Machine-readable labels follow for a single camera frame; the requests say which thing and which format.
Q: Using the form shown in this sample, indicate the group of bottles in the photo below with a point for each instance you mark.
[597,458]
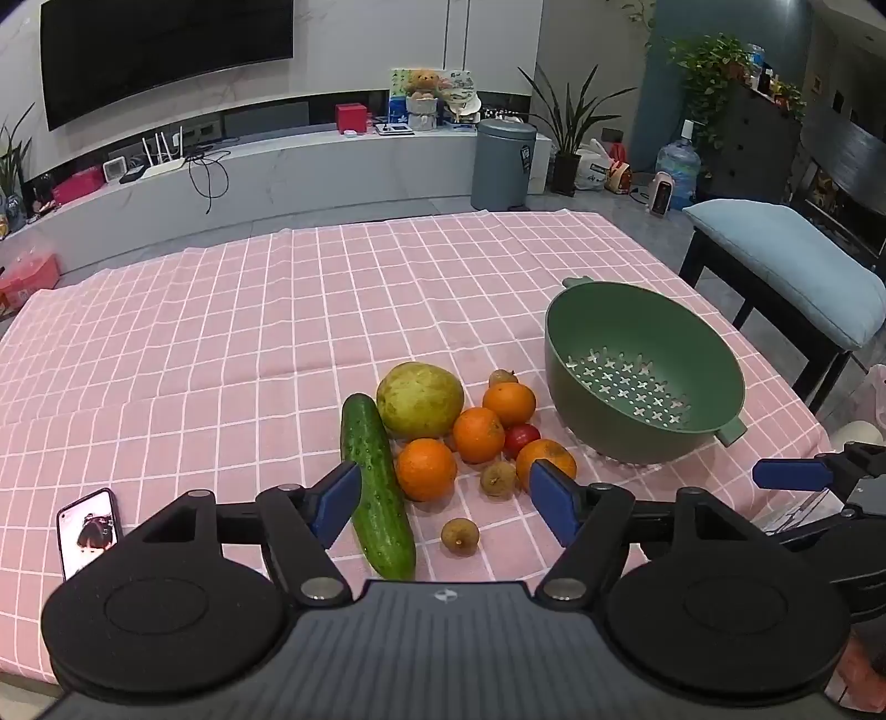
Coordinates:
[768,76]

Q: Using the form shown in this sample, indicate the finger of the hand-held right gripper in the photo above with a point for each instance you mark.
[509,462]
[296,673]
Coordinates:
[792,474]
[813,529]

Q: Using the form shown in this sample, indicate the pink checked tablecloth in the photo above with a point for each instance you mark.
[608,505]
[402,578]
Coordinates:
[207,346]

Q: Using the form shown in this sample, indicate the white television console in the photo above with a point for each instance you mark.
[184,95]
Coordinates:
[311,173]

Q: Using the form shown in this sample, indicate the pink box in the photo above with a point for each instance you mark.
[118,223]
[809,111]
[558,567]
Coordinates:
[77,187]

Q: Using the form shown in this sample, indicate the smartphone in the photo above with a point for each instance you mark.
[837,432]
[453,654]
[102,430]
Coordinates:
[86,533]

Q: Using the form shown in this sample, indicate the teddy bear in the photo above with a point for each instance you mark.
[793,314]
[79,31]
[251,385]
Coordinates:
[423,82]

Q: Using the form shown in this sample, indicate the white round object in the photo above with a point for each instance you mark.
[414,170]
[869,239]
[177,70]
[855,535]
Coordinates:
[858,435]

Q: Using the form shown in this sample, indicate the grey trash bin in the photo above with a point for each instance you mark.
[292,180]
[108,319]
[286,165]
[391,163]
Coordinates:
[502,166]

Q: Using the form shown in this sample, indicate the dark cabinet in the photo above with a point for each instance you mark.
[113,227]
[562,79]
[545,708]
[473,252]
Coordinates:
[754,152]

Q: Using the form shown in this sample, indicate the small red fruit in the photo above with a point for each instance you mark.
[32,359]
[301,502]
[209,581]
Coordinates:
[522,437]

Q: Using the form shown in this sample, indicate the white pot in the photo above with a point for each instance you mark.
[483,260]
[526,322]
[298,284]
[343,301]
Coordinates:
[422,112]

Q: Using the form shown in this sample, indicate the blue tissue packet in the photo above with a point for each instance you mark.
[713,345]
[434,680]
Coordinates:
[397,111]

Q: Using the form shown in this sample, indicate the white router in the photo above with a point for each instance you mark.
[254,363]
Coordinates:
[164,163]

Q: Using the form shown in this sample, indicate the red storage box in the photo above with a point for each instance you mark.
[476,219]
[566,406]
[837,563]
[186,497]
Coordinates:
[28,277]

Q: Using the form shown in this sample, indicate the small white device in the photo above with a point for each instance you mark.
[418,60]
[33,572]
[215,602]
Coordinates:
[114,169]

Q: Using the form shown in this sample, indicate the green picture box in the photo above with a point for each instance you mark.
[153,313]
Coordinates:
[457,82]

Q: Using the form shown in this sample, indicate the green colander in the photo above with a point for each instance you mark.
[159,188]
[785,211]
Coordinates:
[623,332]

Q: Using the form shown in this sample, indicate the small white heater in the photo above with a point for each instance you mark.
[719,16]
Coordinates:
[662,195]

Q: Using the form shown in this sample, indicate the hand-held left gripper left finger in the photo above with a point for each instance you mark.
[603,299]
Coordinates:
[337,504]

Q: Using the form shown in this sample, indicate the yellow-green guava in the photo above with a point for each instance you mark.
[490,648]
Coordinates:
[419,400]

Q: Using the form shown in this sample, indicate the ivy plant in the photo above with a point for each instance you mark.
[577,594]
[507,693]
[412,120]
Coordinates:
[706,76]

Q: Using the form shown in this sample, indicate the orange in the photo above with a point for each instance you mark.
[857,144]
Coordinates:
[509,403]
[550,453]
[426,471]
[477,435]

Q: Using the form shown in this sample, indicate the blue water jug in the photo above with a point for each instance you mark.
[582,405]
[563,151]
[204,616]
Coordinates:
[680,173]

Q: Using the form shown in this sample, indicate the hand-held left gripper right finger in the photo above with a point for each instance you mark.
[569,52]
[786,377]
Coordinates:
[554,504]

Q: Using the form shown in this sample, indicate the light blue cushion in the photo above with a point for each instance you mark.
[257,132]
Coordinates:
[782,256]

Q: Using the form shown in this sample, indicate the green cucumber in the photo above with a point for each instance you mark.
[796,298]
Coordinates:
[379,484]

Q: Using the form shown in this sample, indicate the pink plastic bag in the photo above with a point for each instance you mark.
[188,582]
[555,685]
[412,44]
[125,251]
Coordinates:
[873,394]

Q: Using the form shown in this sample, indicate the orange bag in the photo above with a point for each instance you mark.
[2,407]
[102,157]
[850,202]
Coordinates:
[618,178]

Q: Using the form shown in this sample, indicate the white kitchen scale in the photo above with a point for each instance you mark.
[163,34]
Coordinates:
[394,129]

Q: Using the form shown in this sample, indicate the black bench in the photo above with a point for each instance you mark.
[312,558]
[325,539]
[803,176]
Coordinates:
[720,266]

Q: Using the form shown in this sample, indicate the white plastic bag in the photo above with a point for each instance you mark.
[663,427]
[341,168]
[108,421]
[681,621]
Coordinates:
[592,166]

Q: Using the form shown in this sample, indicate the potted grass plant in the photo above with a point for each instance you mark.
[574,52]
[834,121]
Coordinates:
[14,173]

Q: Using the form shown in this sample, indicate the black television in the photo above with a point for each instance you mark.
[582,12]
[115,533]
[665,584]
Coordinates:
[166,55]

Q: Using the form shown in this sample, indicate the potted long-leaf plant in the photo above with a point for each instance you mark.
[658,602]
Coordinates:
[567,124]

